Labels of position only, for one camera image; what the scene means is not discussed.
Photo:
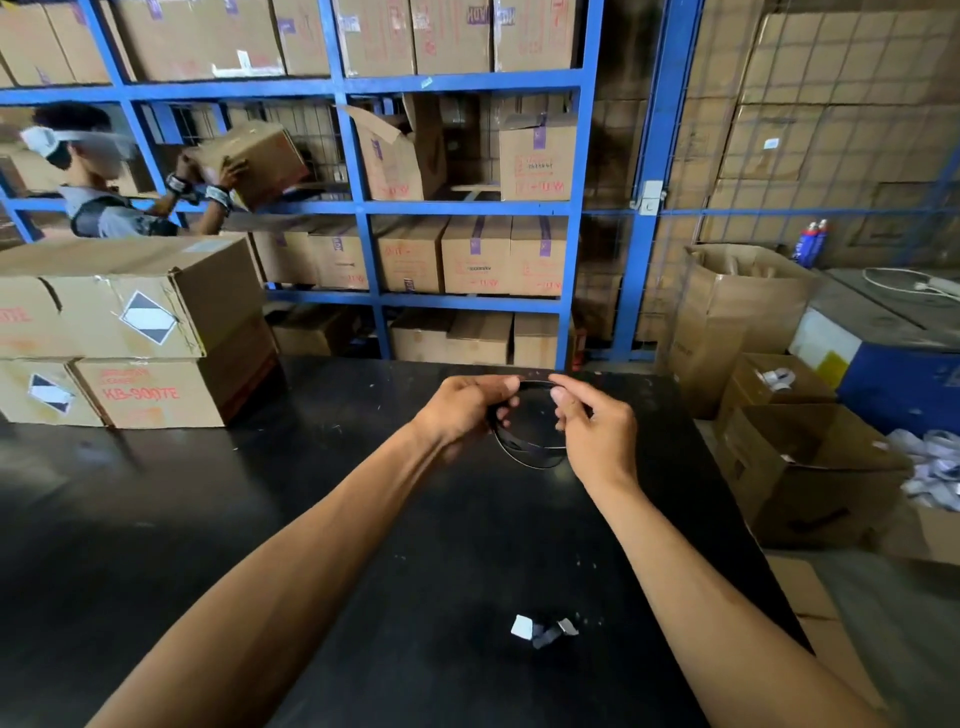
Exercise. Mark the person's left hand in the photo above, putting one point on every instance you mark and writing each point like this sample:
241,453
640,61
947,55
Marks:
465,409

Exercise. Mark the person's right hand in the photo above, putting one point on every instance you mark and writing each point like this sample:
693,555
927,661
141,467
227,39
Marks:
604,439

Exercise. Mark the person's left forearm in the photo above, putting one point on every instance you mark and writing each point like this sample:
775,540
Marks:
285,585

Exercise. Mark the person's right forearm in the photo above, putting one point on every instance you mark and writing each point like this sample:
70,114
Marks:
712,615

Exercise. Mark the small open cardboard box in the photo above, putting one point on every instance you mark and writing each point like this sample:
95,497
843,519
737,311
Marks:
739,390

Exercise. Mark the tall open cardboard box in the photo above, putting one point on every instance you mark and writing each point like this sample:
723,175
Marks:
720,330

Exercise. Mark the white tape roll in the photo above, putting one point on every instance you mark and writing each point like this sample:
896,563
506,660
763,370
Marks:
778,379

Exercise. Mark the wide empty open cardboard box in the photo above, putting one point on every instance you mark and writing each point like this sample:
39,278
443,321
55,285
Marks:
810,495

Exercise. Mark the flat cardboard sheet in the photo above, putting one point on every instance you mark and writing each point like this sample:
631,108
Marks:
802,589

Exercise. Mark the torn open-flap cardboard box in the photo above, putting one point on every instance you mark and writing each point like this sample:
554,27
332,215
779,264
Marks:
397,165

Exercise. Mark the blue and white cabinet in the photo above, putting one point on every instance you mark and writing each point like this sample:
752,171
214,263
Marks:
900,390

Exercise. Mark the cardboard box red print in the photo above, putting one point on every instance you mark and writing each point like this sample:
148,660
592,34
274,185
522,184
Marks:
150,394
30,330

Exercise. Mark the plain brown cardboard box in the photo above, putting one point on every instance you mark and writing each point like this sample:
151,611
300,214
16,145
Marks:
255,161

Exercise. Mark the blue metal shelf rack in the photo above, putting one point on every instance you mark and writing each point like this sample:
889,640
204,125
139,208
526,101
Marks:
465,81

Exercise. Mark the pile of white tape rolls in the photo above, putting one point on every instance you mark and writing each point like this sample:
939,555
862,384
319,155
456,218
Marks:
934,465

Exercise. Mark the cardboard box holding paper strips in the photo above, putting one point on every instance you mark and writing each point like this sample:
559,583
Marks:
922,536

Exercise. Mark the rows of small cardboard boxes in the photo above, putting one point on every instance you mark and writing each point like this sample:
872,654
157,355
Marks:
450,37

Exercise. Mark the cardboard box diamond sticker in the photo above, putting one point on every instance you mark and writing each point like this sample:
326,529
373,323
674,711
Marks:
19,394
97,322

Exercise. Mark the stack of large cardboard boxes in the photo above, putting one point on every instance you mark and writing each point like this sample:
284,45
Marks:
825,112

